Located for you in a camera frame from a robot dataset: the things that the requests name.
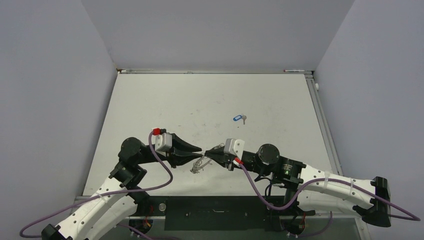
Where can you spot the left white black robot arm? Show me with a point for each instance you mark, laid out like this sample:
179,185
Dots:
120,195

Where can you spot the key with blue tag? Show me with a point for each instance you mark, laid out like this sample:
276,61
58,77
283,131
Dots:
240,117

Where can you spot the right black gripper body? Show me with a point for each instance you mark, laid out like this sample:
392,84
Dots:
248,162

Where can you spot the marker pen at wall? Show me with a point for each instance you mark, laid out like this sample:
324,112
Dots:
294,71

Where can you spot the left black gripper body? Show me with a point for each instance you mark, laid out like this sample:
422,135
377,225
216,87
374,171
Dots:
167,155

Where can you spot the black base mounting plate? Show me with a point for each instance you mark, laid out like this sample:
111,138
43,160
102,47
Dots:
215,213

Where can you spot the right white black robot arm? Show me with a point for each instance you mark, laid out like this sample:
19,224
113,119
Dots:
308,187

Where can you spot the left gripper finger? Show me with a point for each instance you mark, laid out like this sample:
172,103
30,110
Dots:
180,158
184,146

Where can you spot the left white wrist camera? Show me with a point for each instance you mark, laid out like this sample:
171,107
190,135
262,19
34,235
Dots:
163,142

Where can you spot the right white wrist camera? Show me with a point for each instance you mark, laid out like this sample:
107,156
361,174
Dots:
234,147

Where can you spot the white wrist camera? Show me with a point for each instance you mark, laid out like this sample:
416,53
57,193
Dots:
163,142
234,147

